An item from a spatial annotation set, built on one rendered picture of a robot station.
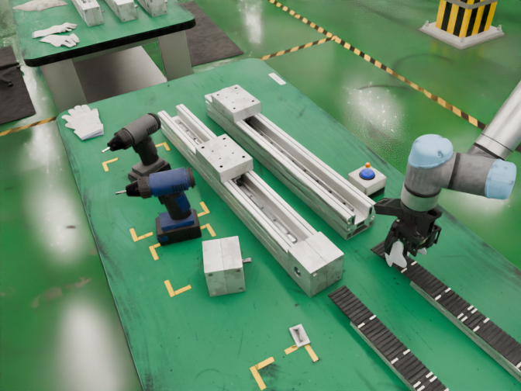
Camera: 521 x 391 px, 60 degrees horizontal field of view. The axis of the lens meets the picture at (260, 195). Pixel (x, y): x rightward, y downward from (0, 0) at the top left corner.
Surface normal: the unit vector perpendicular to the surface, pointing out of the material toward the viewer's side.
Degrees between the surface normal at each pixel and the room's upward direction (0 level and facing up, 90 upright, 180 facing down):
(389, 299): 0
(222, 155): 0
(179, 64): 90
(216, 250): 0
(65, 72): 90
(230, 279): 90
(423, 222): 89
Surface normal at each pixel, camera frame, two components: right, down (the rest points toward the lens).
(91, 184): -0.07, -0.74
